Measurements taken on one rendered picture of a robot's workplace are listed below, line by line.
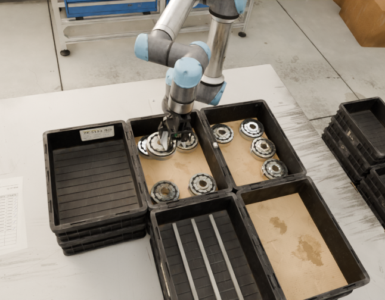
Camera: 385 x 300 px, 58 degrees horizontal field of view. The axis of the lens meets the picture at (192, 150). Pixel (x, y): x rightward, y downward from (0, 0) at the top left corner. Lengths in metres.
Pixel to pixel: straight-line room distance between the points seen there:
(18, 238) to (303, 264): 1.00
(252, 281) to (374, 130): 1.43
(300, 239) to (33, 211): 0.99
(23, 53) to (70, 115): 1.63
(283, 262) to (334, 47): 2.90
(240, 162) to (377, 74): 2.54
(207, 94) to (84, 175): 0.60
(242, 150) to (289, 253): 0.45
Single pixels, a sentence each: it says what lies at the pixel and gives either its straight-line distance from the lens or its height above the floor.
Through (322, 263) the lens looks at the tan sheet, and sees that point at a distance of 1.31.
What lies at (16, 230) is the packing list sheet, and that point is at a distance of 1.43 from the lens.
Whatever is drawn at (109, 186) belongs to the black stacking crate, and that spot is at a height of 0.83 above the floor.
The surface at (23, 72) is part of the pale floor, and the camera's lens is 3.09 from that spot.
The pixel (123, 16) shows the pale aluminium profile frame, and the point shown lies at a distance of 3.07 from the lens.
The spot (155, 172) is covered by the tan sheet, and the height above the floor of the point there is 0.83.
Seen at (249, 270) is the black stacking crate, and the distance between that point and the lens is 1.21.
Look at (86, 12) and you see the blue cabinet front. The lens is 3.03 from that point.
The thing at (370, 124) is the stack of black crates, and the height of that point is 0.49.
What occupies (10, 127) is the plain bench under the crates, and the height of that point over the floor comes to 0.70.
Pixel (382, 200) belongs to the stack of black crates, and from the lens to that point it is 2.16.
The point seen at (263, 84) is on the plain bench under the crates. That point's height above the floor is 0.70.
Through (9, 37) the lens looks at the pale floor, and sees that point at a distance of 3.48.
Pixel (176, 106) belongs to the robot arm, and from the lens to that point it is 0.99.
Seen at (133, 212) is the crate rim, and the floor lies 0.93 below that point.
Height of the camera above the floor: 1.94
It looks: 52 degrees down
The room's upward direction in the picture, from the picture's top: 11 degrees clockwise
